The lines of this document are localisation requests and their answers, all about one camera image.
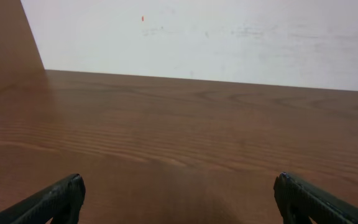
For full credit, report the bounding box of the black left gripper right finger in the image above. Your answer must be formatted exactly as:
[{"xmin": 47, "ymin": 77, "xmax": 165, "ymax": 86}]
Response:
[{"xmin": 273, "ymin": 172, "xmax": 358, "ymax": 224}]

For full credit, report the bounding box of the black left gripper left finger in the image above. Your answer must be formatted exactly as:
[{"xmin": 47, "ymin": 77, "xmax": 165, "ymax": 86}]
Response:
[{"xmin": 0, "ymin": 174, "xmax": 86, "ymax": 224}]

